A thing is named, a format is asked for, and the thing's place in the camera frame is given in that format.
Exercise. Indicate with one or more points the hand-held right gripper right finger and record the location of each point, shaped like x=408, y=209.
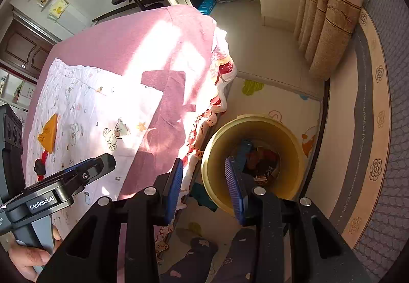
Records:
x=233, y=190

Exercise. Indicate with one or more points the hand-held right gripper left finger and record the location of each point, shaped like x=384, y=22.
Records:
x=174, y=187

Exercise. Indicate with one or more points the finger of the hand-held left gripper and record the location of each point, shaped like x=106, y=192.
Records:
x=92, y=169

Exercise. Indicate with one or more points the yellow plastic bucket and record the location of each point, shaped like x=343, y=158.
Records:
x=220, y=142

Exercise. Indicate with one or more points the person's left hand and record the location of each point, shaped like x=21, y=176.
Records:
x=25, y=263

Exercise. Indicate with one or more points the dark teal cloth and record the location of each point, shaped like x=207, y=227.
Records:
x=204, y=200

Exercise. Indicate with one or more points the black sock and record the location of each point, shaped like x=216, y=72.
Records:
x=40, y=168

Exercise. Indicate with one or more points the pink printed blanket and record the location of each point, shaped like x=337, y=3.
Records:
x=80, y=104

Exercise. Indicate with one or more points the person's dark printed pants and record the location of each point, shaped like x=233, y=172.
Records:
x=198, y=260

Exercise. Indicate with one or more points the cartoon play mat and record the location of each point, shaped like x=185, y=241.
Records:
x=287, y=104

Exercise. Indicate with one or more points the white open shelf unit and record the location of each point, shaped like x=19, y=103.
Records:
x=19, y=91

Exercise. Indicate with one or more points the red floral bed sheet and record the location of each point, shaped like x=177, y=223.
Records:
x=220, y=66

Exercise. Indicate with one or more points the dark wooden door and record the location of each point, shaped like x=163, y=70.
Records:
x=22, y=46

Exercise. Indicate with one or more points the grey beige floral rug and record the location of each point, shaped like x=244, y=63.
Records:
x=377, y=142

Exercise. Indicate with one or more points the yellow cartoon box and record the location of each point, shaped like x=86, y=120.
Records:
x=58, y=8

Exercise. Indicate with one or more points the blue box on floor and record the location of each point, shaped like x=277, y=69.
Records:
x=207, y=5

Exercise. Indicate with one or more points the beige patterned curtain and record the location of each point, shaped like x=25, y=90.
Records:
x=332, y=14

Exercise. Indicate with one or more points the white corner wall shelf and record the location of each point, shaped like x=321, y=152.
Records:
x=73, y=11

